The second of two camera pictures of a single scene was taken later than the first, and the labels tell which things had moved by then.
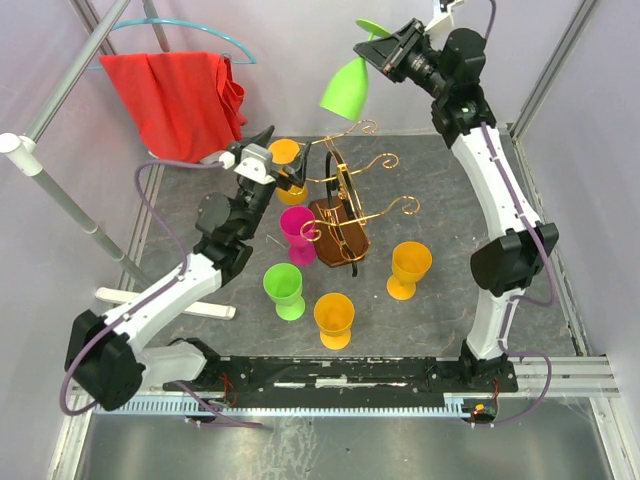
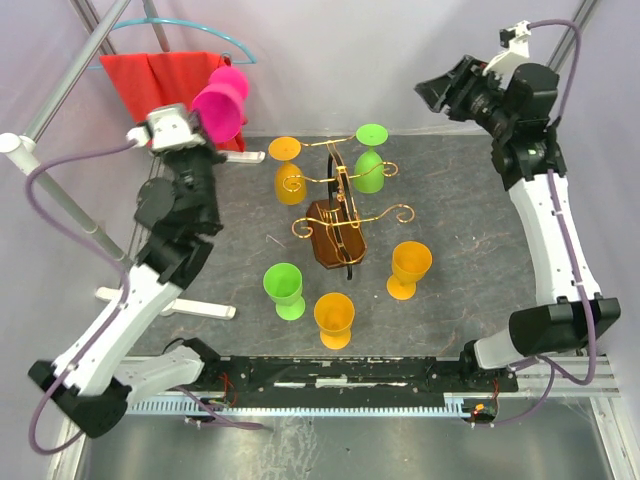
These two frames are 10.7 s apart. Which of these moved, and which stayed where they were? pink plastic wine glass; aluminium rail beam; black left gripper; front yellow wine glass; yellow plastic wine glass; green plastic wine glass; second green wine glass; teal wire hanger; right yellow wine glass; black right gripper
Moved: green plastic wine glass; black right gripper; black left gripper; pink plastic wine glass
Stayed: front yellow wine glass; aluminium rail beam; second green wine glass; teal wire hanger; yellow plastic wine glass; right yellow wine glass
